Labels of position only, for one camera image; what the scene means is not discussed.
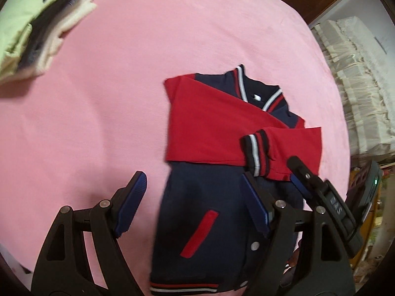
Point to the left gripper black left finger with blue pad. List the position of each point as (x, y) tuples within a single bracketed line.
[(63, 268)]

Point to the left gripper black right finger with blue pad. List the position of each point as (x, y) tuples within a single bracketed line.
[(305, 254)]

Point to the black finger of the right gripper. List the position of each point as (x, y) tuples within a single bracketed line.
[(304, 179)]

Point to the navy red varsity jacket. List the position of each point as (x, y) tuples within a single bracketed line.
[(221, 126)]

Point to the stack of folded clothes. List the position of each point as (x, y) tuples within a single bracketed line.
[(32, 34)]

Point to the yellow wooden cabinet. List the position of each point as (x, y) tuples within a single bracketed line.
[(369, 231)]

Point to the white lace curtain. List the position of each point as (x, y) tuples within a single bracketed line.
[(360, 68)]

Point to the pink bed blanket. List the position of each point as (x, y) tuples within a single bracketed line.
[(76, 134)]

